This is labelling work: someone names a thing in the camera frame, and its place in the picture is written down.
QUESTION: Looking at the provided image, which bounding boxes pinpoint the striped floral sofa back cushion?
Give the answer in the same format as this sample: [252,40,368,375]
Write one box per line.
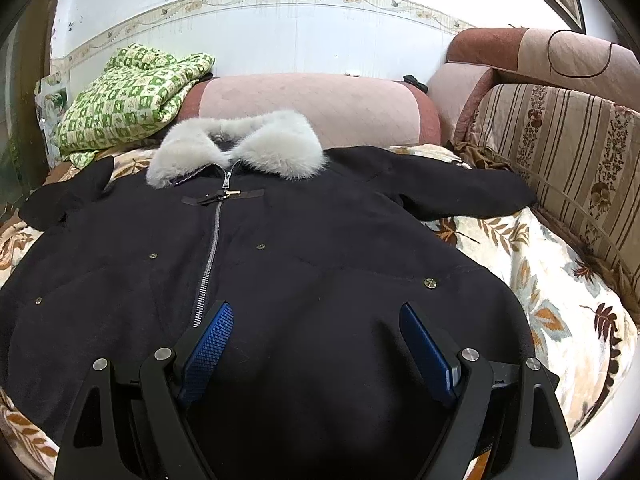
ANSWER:
[452,82,640,326]

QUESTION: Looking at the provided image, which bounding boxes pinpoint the green patterned quilt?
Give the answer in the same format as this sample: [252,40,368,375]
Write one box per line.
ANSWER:
[54,43,217,170]

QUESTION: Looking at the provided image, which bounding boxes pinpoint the leaf print blanket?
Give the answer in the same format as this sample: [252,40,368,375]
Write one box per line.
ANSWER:
[0,143,640,480]

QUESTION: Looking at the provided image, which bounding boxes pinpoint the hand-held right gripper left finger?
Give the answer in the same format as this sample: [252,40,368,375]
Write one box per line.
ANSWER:
[54,301,235,480]

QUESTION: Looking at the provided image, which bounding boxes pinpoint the pink sofa armrest cushion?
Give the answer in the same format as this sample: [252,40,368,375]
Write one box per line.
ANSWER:
[172,26,640,148]

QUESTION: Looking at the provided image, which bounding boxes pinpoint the black coat with fur collar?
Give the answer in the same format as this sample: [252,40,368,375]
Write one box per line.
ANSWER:
[0,110,538,480]

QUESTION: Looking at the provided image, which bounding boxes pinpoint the dark wooden cabinet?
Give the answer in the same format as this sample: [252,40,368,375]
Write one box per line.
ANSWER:
[0,0,68,221]

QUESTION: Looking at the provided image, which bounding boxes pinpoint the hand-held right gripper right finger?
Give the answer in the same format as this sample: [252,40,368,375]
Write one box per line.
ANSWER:
[398,302,579,480]

